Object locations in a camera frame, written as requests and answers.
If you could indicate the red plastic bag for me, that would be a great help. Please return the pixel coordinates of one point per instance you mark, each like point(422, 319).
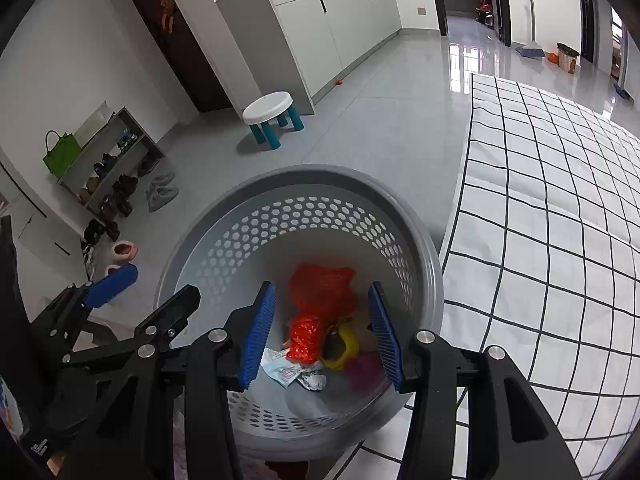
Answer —
point(320, 295)

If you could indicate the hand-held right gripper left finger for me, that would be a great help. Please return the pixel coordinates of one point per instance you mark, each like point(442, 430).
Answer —
point(257, 335)

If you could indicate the white stool with teal legs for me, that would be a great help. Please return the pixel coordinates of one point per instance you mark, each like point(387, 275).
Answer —
point(267, 105)

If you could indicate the red ride-on toy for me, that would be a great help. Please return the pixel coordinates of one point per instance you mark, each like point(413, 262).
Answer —
point(483, 15)

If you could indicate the grey sideboard cabinet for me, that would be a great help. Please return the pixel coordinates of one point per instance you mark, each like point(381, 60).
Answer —
point(325, 25)

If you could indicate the pink plastic shuttlecock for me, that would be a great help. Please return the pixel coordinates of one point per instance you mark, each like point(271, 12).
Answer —
point(365, 375)

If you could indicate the green handbag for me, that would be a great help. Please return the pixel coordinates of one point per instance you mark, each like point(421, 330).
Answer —
point(61, 156)

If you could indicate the wooden shoe rack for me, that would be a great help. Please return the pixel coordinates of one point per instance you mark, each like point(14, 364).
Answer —
point(130, 122)

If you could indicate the pink slipper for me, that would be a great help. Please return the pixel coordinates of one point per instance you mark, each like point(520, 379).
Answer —
point(112, 270)
point(124, 251)

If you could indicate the white cardboard sheet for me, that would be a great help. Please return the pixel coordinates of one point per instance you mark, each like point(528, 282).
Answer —
point(92, 125)

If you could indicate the silver wrapper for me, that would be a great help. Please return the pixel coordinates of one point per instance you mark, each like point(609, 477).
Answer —
point(312, 382)

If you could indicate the dark brown door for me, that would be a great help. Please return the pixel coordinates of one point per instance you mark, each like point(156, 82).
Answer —
point(190, 70)

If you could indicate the red door decoration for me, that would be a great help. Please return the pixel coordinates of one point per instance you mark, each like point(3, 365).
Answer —
point(166, 10)

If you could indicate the grey perforated plastic basket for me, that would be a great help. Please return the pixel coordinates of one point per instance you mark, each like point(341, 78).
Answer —
point(320, 210)

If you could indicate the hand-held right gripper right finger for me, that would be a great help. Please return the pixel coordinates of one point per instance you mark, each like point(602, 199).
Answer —
point(387, 340)

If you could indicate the white blue wrapper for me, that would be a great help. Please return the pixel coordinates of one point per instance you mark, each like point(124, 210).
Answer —
point(280, 367)

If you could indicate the blue grey dustpan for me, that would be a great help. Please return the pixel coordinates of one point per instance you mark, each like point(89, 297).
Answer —
point(531, 51)

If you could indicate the blue floor item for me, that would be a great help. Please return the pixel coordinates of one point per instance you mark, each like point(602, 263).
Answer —
point(622, 91)

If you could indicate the grey slipper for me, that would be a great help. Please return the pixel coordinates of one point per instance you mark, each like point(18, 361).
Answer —
point(164, 179)
point(162, 199)

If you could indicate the wicker waste bin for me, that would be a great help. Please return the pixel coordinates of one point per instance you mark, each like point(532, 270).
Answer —
point(567, 59)

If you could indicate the group of dark shoes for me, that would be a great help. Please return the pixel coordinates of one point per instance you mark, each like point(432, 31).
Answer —
point(117, 185)

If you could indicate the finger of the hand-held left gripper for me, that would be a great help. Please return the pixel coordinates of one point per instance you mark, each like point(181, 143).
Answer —
point(115, 282)
point(175, 310)

